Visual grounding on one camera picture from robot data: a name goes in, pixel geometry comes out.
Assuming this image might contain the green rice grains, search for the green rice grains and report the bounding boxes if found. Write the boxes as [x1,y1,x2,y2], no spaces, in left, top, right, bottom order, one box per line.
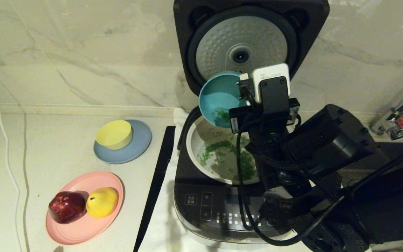
[197,108,258,181]

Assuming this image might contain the teal bowl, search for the teal bowl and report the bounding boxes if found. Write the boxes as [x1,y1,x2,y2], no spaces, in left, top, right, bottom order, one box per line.
[199,71,249,128]

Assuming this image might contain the black rice cooker lid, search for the black rice cooker lid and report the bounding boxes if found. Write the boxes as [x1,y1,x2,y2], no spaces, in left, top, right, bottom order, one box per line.
[173,0,330,105]

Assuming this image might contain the white inner pot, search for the white inner pot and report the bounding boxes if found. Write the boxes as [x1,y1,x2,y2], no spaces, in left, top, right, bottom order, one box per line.
[186,115,262,185]

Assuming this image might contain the black rice cooker body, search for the black rice cooker body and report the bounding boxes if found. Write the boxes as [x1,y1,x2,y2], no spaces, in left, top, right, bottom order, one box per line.
[174,105,303,251]

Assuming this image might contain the yellow bowl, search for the yellow bowl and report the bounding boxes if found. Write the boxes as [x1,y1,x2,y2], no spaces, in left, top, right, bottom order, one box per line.
[95,120,133,150]

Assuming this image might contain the chrome faucet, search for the chrome faucet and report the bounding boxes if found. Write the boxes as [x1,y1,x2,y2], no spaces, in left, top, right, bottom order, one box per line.
[369,79,403,140]

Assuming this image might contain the flat black strip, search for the flat black strip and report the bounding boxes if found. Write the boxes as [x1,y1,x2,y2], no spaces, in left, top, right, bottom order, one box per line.
[133,126,176,252]

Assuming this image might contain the blue plate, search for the blue plate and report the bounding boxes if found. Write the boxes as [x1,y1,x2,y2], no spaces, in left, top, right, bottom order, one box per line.
[93,120,152,164]

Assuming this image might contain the yellow pear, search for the yellow pear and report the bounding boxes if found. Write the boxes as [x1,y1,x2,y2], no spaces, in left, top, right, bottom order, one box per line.
[86,188,119,219]

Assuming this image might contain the pink plate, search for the pink plate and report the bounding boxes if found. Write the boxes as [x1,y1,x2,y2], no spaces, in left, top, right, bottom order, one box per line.
[45,171,124,245]

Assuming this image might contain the red apple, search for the red apple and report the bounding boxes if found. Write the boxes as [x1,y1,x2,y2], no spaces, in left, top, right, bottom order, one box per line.
[48,191,86,224]

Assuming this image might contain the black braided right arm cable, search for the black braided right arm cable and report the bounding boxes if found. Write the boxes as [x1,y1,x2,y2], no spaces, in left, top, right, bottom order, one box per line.
[247,143,342,196]

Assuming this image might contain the white cable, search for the white cable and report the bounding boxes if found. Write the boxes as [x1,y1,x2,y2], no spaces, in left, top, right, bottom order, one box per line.
[0,58,24,252]

